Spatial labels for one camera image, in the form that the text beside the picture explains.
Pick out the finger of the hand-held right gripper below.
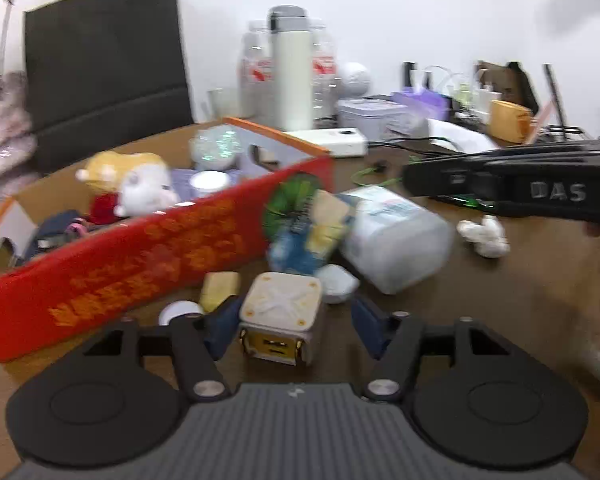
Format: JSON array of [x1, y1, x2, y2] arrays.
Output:
[[402, 155, 492, 198]]

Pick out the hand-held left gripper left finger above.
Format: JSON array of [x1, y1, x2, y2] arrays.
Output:
[[82, 296, 247, 403]]

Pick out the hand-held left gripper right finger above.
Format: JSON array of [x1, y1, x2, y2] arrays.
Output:
[[352, 296, 512, 403]]

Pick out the yellow bar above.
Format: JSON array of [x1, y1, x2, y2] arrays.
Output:
[[199, 270, 242, 314]]

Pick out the small white disc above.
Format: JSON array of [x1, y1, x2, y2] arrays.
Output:
[[158, 300, 205, 327]]

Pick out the beige cube box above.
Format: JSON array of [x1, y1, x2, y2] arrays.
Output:
[[237, 272, 324, 367]]

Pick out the small white round cap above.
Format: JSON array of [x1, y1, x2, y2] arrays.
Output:
[[317, 263, 361, 305]]

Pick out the small white figurine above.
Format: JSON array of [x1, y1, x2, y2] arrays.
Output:
[[456, 214, 512, 259]]

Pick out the clear plastic container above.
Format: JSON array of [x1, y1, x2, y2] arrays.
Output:
[[339, 185, 455, 296]]

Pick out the red cardboard box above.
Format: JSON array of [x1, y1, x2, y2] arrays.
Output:
[[0, 117, 335, 364]]

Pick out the blue yellow packet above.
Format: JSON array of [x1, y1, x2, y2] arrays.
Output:
[[266, 189, 357, 277]]

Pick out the white round puck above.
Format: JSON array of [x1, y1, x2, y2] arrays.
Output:
[[189, 170, 232, 199]]

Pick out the yellow white plush toy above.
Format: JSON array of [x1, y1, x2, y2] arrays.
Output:
[[75, 150, 182, 219]]

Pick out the iridescent ball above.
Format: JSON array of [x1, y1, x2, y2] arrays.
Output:
[[189, 127, 244, 171]]

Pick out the navy zip case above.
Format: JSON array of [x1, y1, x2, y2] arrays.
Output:
[[24, 209, 88, 262]]

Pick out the wooden desktop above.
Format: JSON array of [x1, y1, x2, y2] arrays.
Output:
[[0, 137, 600, 480]]

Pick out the white tissue paper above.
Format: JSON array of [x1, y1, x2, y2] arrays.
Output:
[[424, 117, 502, 154]]

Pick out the green black neckband earphones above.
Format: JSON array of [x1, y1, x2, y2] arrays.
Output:
[[351, 159, 421, 187]]

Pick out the purple tissue pack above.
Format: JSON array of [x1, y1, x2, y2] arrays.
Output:
[[390, 87, 454, 122]]

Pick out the yellow box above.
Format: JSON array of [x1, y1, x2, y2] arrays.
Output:
[[488, 99, 534, 144]]

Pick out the decorated tin box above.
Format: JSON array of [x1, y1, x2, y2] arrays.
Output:
[[335, 98, 427, 142]]

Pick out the white power bank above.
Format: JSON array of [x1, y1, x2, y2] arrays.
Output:
[[281, 128, 369, 158]]

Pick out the white round robot speaker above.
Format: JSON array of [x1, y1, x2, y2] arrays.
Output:
[[339, 62, 372, 99]]

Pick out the clear water bottle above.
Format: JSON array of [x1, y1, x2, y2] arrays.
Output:
[[310, 19, 340, 121], [238, 20, 274, 122]]

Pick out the white thermos bottle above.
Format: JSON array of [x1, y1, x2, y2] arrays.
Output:
[[267, 5, 315, 131]]

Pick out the glass cup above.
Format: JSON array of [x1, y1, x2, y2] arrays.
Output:
[[205, 87, 242, 122]]

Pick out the black paper bag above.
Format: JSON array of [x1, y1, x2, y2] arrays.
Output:
[[23, 0, 196, 175]]

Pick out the purple textured vase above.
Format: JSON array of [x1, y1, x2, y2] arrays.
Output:
[[0, 71, 39, 182]]

